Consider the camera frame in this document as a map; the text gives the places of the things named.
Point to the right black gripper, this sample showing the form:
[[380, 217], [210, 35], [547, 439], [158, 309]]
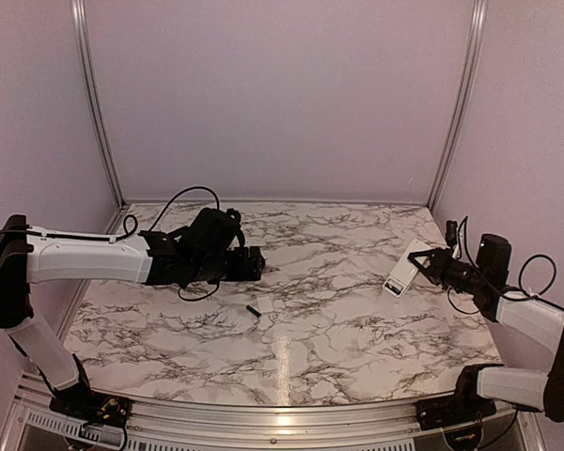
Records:
[[437, 269]]

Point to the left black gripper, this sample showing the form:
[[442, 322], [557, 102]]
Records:
[[248, 268]]

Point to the white remote control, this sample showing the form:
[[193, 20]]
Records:
[[404, 272]]

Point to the white battery compartment cover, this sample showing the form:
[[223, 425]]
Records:
[[265, 304]]

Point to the black battery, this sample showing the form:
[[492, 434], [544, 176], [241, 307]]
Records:
[[253, 311]]

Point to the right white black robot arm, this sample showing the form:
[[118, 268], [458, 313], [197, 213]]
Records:
[[485, 280]]

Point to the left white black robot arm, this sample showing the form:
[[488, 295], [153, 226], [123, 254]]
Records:
[[211, 249]]

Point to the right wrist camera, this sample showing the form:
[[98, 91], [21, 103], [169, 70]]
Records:
[[453, 238]]

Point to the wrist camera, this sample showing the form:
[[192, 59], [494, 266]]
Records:
[[453, 238], [233, 220]]

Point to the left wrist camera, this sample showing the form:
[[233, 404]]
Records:
[[233, 220]]

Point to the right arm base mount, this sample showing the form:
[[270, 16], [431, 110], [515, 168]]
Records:
[[452, 410]]

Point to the front aluminium rail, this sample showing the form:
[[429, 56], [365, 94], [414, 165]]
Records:
[[155, 424]]

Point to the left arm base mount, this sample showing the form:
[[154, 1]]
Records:
[[100, 409]]

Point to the right aluminium frame post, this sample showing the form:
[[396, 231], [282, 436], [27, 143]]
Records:
[[465, 88]]

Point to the aluminium frame post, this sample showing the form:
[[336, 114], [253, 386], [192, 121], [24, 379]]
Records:
[[78, 12], [465, 88]]

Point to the left aluminium frame post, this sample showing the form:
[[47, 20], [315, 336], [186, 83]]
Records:
[[78, 12]]

